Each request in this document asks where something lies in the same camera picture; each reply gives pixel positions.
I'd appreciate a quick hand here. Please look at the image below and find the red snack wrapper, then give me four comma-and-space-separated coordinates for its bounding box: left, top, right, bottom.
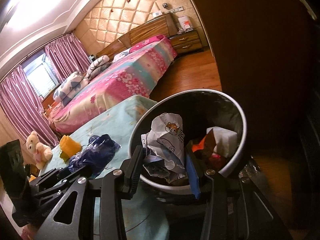
191, 136, 227, 171

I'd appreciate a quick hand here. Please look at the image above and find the blue snack bag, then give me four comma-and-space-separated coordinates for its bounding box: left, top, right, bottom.
67, 134, 121, 178

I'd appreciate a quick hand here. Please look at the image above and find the pink pillow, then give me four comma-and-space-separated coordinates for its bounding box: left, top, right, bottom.
129, 35, 166, 53

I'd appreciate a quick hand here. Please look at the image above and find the cream teddy bear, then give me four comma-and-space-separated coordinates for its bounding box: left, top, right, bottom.
25, 131, 53, 170

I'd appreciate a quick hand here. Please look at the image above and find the bed with pink sheet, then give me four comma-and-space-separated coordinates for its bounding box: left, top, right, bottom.
49, 37, 177, 134

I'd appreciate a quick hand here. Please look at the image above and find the pink curtain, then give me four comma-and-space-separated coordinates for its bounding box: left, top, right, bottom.
44, 33, 90, 82
1, 65, 59, 147

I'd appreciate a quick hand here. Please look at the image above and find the white orange box on nightstand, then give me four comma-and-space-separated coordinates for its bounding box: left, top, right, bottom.
178, 16, 193, 31

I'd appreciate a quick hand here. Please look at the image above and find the wooden nightstand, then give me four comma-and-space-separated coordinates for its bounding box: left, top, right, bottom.
169, 30, 202, 54

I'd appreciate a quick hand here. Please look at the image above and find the pink curtain right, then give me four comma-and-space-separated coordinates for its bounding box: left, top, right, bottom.
44, 33, 90, 82

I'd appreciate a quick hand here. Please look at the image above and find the wooden headboard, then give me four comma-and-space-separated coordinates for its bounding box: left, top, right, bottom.
96, 13, 178, 59

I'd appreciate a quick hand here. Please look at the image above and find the white black trash bin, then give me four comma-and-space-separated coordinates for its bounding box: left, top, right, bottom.
128, 88, 247, 196

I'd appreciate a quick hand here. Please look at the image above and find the orange foam net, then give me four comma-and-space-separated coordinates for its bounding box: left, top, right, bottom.
60, 135, 82, 158

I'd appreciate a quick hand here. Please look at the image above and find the white foam block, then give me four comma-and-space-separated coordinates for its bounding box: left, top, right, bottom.
207, 126, 238, 158

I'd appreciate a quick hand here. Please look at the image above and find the white pillow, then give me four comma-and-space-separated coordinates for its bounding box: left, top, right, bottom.
112, 49, 130, 63

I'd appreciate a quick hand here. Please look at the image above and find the white cartoon paper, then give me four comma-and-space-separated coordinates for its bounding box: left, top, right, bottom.
141, 113, 187, 184

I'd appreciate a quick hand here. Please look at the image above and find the pink curtain left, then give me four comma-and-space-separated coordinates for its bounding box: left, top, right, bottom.
1, 65, 59, 147

